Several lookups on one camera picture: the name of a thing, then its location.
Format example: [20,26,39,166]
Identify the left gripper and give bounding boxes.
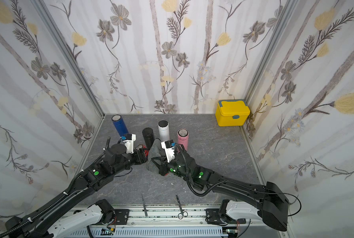
[111,148,154,177]

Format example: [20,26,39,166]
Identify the grey cloth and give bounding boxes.
[146,138,166,174]

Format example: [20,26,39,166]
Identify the blue thermos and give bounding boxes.
[111,115,129,137]

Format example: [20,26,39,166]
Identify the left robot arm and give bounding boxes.
[0,139,147,238]

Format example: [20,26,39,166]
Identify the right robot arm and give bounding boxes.
[149,143,289,232]

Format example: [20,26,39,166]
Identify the red thermos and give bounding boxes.
[136,144,149,157]

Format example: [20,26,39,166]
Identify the black thermos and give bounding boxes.
[142,128,155,149]

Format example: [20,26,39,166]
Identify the white thermos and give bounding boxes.
[158,120,170,142]

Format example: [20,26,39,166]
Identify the pink thermos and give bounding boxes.
[177,129,189,150]

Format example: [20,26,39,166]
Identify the metal tweezers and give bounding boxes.
[141,194,148,217]

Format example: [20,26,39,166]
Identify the scissors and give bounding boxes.
[176,193,188,220]

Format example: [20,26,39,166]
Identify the yellow lidded box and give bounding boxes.
[215,100,250,127]

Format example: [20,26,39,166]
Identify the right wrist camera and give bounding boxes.
[161,140,176,163]

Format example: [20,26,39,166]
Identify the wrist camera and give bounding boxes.
[161,140,176,163]
[121,133,136,154]

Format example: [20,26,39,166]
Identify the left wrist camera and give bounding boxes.
[121,133,136,154]

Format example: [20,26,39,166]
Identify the black corrugated cable conduit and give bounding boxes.
[0,175,85,238]

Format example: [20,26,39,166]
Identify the aluminium front rail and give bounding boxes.
[48,202,286,238]

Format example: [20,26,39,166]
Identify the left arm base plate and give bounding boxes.
[108,209,130,226]

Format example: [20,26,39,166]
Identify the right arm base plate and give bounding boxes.
[205,209,226,226]

